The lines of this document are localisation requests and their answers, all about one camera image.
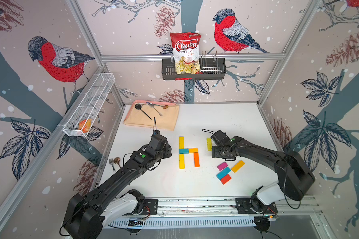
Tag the orange block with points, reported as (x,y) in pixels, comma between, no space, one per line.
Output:
(196,159)

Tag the magenta block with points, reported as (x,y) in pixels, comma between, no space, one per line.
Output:
(222,166)

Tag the wooden handled spoon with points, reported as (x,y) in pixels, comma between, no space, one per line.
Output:
(163,106)

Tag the white wire shelf basket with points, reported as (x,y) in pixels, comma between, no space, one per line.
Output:
(91,104)

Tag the black wire basket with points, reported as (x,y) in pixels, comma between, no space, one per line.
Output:
(204,69)

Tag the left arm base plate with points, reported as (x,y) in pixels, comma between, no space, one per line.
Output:
(150,207)

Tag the beige folded cloth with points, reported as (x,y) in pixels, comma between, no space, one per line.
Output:
(168,121)

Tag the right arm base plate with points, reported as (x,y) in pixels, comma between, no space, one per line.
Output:
(247,205)

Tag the small amber block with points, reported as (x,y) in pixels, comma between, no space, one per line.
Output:
(192,150)

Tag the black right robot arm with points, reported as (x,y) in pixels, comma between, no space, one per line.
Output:
(294,177)

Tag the teal long block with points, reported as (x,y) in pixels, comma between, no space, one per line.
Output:
(223,173)

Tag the red cassava chips bag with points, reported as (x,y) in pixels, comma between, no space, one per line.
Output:
(186,52)

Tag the small teal block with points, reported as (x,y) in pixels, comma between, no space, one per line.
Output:
(184,151)

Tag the lime yellow block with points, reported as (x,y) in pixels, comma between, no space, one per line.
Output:
(209,144)

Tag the small wooden spoon by wall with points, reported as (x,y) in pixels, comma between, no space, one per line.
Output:
(117,161)

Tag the amber long block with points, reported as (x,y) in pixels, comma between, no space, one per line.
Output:
(237,166)

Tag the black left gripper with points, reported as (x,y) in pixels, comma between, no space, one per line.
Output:
(168,149)

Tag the orange item in white basket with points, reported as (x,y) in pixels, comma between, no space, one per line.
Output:
(85,125)

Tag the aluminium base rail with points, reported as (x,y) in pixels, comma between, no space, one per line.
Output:
(210,212)

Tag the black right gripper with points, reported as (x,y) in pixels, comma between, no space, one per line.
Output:
(215,155)

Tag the small fork by wall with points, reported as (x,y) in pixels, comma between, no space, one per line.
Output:
(111,162)

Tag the red block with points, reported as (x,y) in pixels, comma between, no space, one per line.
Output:
(225,179)

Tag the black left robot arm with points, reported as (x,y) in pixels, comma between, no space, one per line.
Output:
(86,215)

